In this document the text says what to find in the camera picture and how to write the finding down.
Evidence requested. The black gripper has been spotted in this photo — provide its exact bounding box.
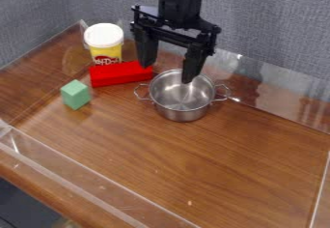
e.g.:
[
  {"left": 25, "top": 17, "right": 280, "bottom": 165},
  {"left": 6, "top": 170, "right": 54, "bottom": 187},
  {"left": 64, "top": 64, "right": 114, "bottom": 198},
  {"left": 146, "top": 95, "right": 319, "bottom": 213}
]
[{"left": 129, "top": 5, "right": 221, "bottom": 84}]

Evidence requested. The green foam block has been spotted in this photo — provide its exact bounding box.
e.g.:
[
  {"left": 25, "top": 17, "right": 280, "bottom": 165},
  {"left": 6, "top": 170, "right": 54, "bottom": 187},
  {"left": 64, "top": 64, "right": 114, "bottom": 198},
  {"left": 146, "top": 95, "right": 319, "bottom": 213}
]
[{"left": 60, "top": 79, "right": 92, "bottom": 110}]

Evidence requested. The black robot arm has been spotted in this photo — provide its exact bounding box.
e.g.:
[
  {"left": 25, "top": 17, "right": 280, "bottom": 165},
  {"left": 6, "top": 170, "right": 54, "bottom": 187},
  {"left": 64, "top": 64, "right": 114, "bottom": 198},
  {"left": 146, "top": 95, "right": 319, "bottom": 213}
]
[{"left": 129, "top": 0, "right": 221, "bottom": 84}]

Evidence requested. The red rectangular block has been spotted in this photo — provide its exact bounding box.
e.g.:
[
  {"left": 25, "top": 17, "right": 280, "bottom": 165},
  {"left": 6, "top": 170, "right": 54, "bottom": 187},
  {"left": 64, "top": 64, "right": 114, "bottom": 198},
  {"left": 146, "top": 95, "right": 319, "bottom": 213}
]
[{"left": 89, "top": 61, "right": 153, "bottom": 88}]

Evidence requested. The yellow play-doh tub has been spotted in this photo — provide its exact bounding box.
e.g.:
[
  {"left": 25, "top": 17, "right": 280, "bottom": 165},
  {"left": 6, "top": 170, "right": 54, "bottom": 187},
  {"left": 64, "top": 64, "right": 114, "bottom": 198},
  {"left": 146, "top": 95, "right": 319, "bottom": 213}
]
[{"left": 84, "top": 23, "right": 124, "bottom": 66}]

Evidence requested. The small steel pot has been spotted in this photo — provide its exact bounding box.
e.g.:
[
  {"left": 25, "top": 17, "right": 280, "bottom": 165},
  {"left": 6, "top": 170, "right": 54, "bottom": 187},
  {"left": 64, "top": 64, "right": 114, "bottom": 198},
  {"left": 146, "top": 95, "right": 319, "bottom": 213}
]
[{"left": 133, "top": 69, "right": 231, "bottom": 123}]

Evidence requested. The clear acrylic table barrier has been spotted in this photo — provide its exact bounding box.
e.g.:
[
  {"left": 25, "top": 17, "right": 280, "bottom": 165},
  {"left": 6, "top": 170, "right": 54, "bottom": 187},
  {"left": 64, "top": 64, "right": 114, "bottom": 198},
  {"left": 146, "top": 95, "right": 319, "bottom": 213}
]
[{"left": 0, "top": 23, "right": 330, "bottom": 228}]

